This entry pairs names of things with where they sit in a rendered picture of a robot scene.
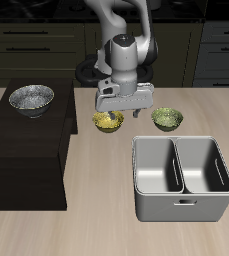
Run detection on white basket with two bins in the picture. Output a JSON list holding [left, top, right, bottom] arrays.
[[131, 135, 229, 223]]

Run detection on dark wooden cabinet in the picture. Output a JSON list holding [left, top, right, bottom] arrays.
[[0, 78, 79, 212]]

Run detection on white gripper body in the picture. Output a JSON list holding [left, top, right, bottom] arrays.
[[94, 82, 155, 113]]

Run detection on yellow bowl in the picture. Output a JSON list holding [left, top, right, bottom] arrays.
[[92, 110, 125, 134]]

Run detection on green bowl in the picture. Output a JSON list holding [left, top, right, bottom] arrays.
[[150, 107, 184, 133]]

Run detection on flat black base plate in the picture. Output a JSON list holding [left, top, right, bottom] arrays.
[[74, 53, 155, 88]]

